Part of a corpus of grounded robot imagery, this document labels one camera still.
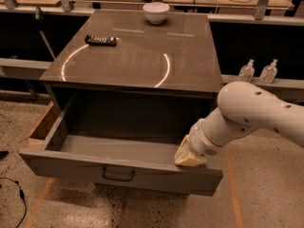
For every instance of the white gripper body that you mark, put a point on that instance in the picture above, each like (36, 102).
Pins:
(201, 142)

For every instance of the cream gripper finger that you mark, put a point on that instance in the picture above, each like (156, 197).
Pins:
(185, 157)

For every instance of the grey top drawer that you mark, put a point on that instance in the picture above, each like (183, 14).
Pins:
(123, 139)

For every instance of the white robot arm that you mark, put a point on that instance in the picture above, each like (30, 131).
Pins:
(242, 108)

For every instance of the grey drawer cabinet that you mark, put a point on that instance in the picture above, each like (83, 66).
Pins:
(176, 58)

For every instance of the clear sanitizer bottle left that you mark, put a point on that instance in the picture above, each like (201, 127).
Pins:
(247, 72)

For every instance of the clear sanitizer bottle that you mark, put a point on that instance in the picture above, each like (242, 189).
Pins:
(247, 72)
(269, 72)

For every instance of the clear sanitizer bottle right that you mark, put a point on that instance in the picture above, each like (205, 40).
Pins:
(269, 72)

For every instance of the black remote control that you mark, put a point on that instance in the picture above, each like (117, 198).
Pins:
(101, 41)

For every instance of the white ceramic bowl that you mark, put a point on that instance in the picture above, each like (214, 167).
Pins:
(155, 12)

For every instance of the cardboard box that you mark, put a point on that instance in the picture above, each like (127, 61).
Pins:
(42, 126)

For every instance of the green handled tool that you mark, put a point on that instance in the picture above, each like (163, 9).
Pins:
(39, 19)

